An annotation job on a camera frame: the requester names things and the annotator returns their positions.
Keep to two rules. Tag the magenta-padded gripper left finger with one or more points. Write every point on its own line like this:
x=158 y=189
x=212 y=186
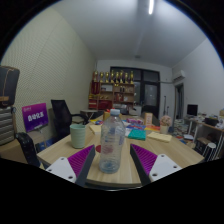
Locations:
x=61 y=168

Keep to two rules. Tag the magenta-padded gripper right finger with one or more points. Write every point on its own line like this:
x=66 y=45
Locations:
x=165 y=166

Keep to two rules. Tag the clear plastic water bottle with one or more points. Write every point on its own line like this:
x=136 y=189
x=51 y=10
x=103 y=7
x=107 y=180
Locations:
x=111 y=146

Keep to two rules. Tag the pale yellow book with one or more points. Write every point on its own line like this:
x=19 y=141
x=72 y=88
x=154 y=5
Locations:
x=160 y=137

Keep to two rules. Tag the mint green cup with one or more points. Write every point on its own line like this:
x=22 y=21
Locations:
x=78 y=136

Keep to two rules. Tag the orange book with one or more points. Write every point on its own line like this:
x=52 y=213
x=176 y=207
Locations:
x=152 y=128

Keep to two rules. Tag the small black suitcase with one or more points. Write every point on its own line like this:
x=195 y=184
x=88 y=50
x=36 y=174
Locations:
x=26 y=148

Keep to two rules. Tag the flat round red coaster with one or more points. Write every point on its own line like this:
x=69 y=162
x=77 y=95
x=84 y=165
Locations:
x=98 y=148

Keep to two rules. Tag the teal book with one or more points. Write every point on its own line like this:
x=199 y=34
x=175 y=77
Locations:
x=137 y=134

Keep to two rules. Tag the flower bouquet in cup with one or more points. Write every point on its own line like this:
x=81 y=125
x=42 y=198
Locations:
x=165 y=123

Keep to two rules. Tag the blue book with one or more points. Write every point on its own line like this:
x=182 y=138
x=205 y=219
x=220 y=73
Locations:
x=136 y=126

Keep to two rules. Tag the upright orange carton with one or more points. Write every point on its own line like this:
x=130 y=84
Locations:
x=148 y=119

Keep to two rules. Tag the black office chair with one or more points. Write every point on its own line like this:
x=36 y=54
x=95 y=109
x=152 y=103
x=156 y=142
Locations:
x=61 y=116

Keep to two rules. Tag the cream notepad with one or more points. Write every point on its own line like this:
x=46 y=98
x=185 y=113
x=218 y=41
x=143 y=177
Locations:
x=95 y=129

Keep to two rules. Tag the cluttered side desk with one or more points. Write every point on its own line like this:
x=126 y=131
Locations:
x=206 y=128

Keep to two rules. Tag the purple sign board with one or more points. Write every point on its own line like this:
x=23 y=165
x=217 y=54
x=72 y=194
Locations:
x=35 y=116

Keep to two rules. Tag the computer monitor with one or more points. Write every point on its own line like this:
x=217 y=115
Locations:
x=192 y=110

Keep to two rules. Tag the yellow gift box red ribbon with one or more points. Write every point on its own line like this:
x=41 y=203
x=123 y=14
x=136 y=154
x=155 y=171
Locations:
x=106 y=116

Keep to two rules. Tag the silver ribbed suitcase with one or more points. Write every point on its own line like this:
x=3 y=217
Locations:
x=6 y=126

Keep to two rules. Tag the black framed glass door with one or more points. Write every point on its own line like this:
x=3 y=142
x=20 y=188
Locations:
x=150 y=95

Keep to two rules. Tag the wooden shelf unit with trophies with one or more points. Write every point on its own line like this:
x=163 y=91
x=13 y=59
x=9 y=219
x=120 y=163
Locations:
x=106 y=95

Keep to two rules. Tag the white air conditioner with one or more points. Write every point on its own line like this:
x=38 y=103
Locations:
x=179 y=75

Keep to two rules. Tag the ceiling light strip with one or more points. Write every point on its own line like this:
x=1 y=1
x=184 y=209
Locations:
x=151 y=6

